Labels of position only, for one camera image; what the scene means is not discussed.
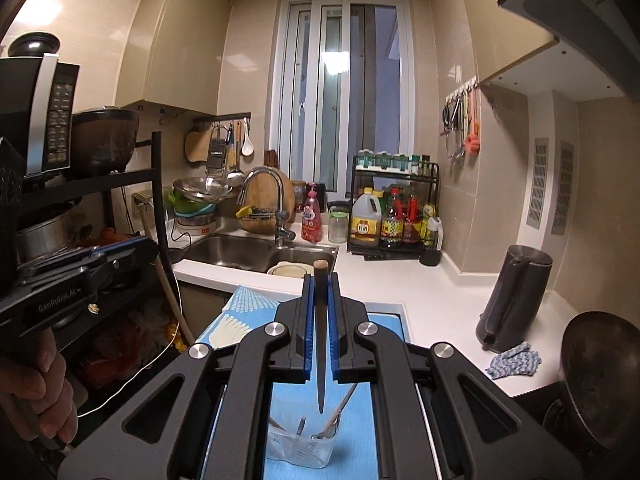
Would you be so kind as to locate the steel colander bowl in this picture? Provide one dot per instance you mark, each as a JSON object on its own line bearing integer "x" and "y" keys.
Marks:
{"x": 207, "y": 190}

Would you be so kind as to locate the range hood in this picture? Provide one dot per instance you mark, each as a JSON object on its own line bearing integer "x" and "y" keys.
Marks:
{"x": 584, "y": 49}

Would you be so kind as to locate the wooden chopstick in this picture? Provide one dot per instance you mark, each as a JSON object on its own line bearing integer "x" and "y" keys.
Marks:
{"x": 328, "y": 430}

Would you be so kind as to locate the fork with beige handle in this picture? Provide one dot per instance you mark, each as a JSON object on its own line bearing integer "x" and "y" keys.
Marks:
{"x": 321, "y": 288}

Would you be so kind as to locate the window frame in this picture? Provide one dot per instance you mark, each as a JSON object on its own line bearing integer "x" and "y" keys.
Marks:
{"x": 344, "y": 82}

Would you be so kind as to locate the hanging utensils on hooks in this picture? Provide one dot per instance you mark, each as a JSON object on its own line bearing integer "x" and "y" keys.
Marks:
{"x": 461, "y": 123}

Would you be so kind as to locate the left hand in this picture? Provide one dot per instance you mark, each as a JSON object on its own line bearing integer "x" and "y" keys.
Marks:
{"x": 36, "y": 396}

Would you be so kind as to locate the glass jar green lid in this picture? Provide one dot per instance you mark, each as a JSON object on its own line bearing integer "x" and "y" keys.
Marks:
{"x": 338, "y": 226}

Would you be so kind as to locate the blue patterned table mat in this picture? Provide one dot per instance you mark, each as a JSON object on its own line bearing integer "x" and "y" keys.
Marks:
{"x": 354, "y": 454}

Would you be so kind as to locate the steel stock pot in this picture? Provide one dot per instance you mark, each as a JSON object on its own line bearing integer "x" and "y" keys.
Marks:
{"x": 42, "y": 239}

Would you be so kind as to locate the dark bowl on shelf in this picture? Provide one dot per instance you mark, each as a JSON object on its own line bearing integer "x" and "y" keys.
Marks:
{"x": 103, "y": 140}

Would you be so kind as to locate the hanging metal grater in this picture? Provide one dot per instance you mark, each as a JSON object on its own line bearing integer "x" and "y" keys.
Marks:
{"x": 217, "y": 148}

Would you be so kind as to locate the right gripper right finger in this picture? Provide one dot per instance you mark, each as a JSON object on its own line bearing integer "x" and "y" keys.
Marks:
{"x": 349, "y": 361}

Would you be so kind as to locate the red sauce bottle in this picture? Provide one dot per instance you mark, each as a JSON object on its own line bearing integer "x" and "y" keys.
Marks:
{"x": 411, "y": 232}

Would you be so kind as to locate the black spice rack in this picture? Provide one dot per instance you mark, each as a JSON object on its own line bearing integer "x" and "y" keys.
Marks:
{"x": 413, "y": 175}

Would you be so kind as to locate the blue checked dish cloth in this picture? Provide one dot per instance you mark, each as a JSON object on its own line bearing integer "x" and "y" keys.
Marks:
{"x": 520, "y": 360}

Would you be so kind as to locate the clear plastic utensil container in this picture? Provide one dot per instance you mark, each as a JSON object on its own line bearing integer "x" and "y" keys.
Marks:
{"x": 288, "y": 404}

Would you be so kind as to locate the white plate in sink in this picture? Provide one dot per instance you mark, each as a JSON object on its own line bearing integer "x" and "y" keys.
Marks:
{"x": 290, "y": 269}

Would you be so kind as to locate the black electric kettle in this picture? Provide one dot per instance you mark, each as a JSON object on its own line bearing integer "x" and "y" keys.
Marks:
{"x": 515, "y": 299}

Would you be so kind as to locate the black wok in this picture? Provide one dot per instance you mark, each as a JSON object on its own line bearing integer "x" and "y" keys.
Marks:
{"x": 599, "y": 371}

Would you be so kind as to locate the stainless steel sink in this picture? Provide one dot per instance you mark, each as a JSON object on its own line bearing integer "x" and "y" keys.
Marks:
{"x": 254, "y": 254}

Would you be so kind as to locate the dark soy sauce bottle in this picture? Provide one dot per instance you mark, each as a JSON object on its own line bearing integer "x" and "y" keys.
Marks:
{"x": 392, "y": 221}

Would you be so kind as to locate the large oil jug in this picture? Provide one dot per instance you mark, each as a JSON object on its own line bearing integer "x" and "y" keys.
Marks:
{"x": 366, "y": 219}

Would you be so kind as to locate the black metal shelf rack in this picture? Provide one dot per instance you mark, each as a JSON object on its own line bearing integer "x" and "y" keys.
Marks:
{"x": 25, "y": 203}

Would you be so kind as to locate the wooden cutting board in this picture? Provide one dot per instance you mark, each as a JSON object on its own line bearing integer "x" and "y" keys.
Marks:
{"x": 262, "y": 194}

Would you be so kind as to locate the black pot lid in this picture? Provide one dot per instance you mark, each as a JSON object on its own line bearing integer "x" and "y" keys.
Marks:
{"x": 34, "y": 44}

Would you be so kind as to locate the white ceramic spoon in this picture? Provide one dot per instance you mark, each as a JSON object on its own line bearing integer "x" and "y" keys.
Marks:
{"x": 297, "y": 431}

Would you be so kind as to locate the chrome kitchen faucet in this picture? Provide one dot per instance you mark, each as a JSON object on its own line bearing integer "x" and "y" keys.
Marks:
{"x": 282, "y": 234}

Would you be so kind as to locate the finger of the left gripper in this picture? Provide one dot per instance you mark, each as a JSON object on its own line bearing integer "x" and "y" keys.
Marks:
{"x": 127, "y": 254}

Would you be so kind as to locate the black microwave oven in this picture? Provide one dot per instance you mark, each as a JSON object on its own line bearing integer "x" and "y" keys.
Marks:
{"x": 37, "y": 97}

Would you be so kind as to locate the yellow oil bottle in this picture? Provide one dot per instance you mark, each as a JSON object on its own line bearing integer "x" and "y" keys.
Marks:
{"x": 432, "y": 229}

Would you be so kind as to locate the hanging white ladle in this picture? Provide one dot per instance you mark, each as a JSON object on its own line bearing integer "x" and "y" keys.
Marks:
{"x": 247, "y": 148}

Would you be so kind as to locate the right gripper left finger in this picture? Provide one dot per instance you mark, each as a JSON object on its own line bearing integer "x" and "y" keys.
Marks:
{"x": 292, "y": 361}

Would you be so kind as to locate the green plastic basin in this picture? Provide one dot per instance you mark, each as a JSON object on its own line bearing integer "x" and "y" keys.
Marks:
{"x": 184, "y": 207}

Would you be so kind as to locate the pink dish soap bottle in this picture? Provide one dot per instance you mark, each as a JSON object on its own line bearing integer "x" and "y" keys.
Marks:
{"x": 311, "y": 217}

